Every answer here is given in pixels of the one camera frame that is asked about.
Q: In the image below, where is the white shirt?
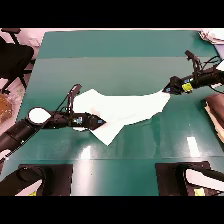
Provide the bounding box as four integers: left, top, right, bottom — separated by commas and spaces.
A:
71, 88, 172, 147

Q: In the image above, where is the brown garment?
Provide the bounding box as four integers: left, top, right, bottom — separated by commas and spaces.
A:
203, 92, 224, 145

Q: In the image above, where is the white garment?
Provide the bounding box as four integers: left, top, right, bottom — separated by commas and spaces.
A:
199, 28, 224, 46

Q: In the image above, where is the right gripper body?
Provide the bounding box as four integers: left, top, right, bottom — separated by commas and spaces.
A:
167, 75, 194, 96

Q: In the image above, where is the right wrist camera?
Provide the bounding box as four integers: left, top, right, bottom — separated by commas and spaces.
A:
184, 49, 205, 80

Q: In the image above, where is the black cable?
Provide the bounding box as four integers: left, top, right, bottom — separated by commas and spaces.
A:
201, 55, 223, 72

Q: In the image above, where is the black office chair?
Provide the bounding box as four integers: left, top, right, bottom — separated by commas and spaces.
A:
0, 28, 36, 96

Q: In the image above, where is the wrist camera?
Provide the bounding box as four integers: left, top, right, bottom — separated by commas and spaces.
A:
184, 49, 205, 80
61, 83, 83, 115

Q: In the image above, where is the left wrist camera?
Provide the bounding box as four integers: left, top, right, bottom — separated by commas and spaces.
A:
61, 83, 83, 115

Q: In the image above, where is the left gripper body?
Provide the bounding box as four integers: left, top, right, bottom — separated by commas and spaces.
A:
68, 112, 99, 130

